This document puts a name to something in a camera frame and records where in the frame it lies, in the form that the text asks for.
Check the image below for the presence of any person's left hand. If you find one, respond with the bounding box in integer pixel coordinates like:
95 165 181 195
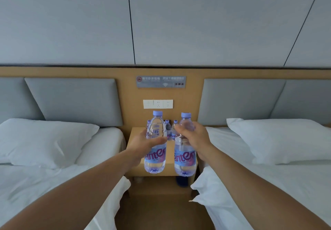
126 129 168 170

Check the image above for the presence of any wooden nightstand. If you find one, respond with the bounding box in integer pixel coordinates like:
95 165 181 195
125 127 199 186

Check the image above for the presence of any white wall socket panel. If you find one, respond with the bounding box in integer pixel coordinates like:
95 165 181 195
143 99 174 109

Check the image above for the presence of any bed with white sheets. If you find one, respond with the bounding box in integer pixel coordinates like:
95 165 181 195
0 126 131 230
189 126 331 230

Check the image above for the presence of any wooden headboard panel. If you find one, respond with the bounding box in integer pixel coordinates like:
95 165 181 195
0 67 331 141

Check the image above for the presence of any person's right forearm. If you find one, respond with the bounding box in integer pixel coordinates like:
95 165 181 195
199 145 331 230

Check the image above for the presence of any person's left forearm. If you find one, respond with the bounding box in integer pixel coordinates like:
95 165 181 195
0 150 135 230

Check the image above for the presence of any person's right hand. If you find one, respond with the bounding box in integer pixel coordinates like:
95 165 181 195
174 121 217 162

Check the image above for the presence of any clear water bottle pink label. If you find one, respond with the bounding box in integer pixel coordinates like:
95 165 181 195
144 110 167 174
174 112 197 177

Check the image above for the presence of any grey wall sign plate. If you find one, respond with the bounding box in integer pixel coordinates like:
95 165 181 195
136 76 187 89

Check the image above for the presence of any grey headboard cushion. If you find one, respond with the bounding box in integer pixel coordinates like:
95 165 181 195
197 79 286 126
270 79 331 127
0 77 46 125
24 78 123 127

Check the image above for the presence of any white pillow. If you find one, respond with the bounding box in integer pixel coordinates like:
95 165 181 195
226 118 331 166
0 118 100 170

